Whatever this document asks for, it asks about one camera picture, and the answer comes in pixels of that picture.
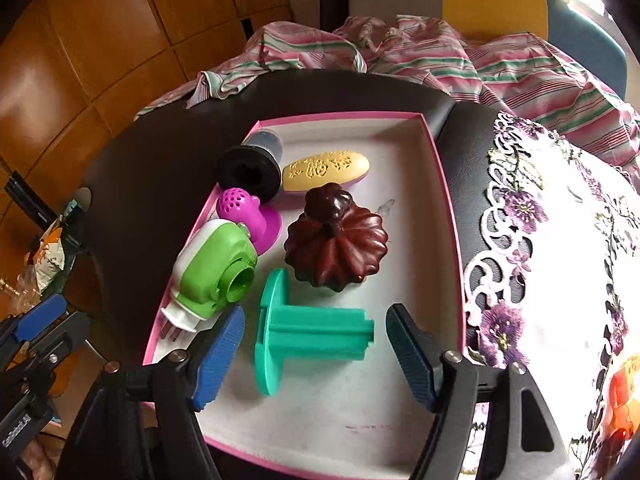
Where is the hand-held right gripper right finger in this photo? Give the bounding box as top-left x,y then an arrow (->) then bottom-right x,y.
385,303 -> 576,480

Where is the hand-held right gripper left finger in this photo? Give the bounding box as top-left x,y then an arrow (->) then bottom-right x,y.
55,305 -> 247,480

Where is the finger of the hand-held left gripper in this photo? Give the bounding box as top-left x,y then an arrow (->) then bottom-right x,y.
0,294 -> 92,376

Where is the green and white plastic toy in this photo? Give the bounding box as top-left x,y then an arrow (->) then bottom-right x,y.
161,218 -> 259,341

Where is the teal plastic spool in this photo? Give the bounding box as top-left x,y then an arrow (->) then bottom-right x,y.
254,268 -> 376,397

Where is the pink cardboard box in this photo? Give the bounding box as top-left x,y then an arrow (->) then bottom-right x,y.
142,111 -> 468,467

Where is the brown pumpkin-shaped container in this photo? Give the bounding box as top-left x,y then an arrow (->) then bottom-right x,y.
283,183 -> 390,292

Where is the magenta perforated plastic toy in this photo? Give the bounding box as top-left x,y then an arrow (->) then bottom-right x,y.
216,187 -> 284,256

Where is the black and grey cylinder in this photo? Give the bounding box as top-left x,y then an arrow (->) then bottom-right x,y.
216,129 -> 285,204

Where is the yellow oval embossed block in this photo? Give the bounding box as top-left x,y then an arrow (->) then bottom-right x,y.
281,149 -> 372,194

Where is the printed plastic bag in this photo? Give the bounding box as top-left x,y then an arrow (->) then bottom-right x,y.
20,222 -> 70,292

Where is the white floral lace cloth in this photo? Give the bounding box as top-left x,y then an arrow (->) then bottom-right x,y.
462,114 -> 640,480

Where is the orange plastic toy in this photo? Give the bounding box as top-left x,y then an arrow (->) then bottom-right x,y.
600,355 -> 640,442

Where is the wooden wardrobe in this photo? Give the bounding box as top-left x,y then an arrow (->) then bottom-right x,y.
0,0 -> 301,241

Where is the pink striped blanket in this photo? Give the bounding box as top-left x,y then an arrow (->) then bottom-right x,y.
135,15 -> 640,186

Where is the grey yellow blue headboard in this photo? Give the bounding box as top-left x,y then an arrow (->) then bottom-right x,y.
348,0 -> 628,97

